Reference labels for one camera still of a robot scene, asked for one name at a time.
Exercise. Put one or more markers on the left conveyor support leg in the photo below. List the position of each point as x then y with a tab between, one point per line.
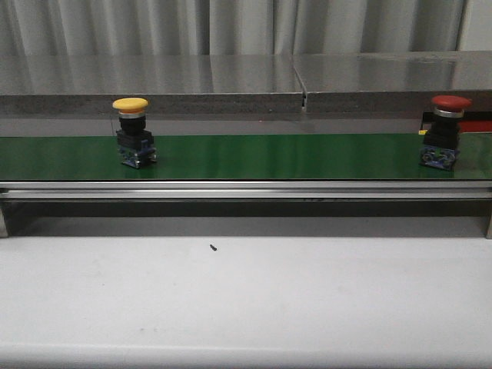
7	211

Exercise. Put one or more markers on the green conveyor belt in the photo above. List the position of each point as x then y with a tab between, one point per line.
241	157

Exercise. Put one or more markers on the yellow mushroom push button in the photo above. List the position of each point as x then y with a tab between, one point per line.
135	143

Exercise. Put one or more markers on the grey stone slab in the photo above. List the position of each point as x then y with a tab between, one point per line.
401	82
173	85

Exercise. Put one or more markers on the red plastic bin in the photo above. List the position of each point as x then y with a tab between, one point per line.
476	126

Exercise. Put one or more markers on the grey curtain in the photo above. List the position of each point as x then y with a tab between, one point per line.
227	27

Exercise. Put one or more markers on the aluminium conveyor frame rail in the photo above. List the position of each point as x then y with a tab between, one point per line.
419	190

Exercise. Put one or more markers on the red mushroom push button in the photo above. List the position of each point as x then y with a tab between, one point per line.
441	140

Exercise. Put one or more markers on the grey stone slab left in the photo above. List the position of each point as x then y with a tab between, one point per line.
173	85

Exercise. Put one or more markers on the grey stone slab right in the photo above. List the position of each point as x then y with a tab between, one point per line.
401	82

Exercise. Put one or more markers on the right conveyor support leg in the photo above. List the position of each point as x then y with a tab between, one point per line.
488	230

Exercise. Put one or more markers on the conveyor support leg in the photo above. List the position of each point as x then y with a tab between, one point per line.
7	211
488	230

